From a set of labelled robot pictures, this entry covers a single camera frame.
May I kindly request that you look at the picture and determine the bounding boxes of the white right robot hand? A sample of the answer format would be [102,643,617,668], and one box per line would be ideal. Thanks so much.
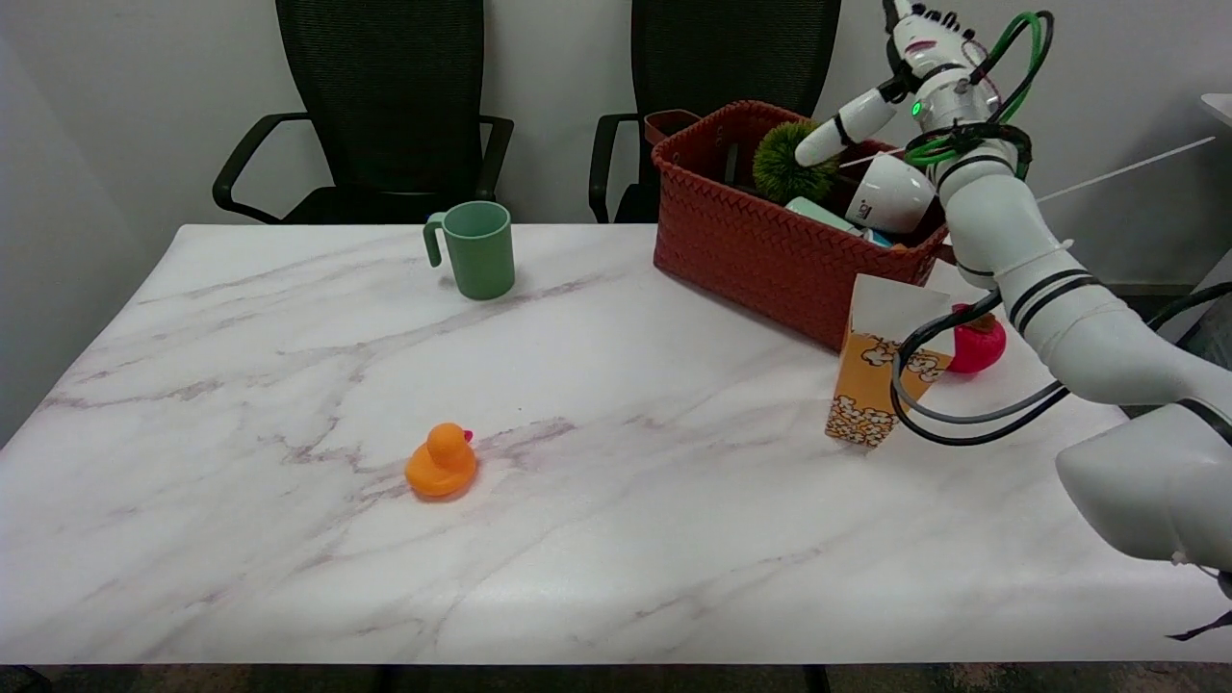
[795,0,999,168]

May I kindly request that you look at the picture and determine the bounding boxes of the green ball plant white pot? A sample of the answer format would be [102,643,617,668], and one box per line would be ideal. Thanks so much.
[753,120,937,236]

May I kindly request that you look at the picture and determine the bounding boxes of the teal item in basket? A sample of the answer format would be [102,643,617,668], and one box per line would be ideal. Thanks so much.
[784,196,860,233]

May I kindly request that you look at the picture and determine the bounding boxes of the red woven basket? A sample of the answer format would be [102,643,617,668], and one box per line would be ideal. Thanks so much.
[643,100,963,352]

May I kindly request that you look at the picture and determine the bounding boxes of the black mesh office chair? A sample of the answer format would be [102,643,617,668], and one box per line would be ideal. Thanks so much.
[589,0,842,224]
[213,0,515,226]

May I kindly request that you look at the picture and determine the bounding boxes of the pink round toy fruit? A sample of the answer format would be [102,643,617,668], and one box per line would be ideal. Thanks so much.
[938,303,1008,374]

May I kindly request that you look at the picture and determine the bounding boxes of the orange popcorn box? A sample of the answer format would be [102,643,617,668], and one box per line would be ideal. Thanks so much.
[825,273,954,449]

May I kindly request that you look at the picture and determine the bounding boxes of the green plastic mug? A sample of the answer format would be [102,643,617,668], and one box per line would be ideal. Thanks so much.
[423,200,516,301]

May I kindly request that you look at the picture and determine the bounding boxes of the orange rubber duck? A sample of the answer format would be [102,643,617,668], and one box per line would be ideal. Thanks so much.
[404,423,478,500]

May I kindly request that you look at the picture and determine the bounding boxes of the green robot cable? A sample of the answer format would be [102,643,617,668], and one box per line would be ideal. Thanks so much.
[905,10,1055,167]

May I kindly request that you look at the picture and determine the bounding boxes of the white cable tie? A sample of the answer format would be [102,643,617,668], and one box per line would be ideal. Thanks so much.
[1035,137,1217,204]

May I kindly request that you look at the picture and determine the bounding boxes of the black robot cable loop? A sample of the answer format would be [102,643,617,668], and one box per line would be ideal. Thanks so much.
[890,281,1232,448]

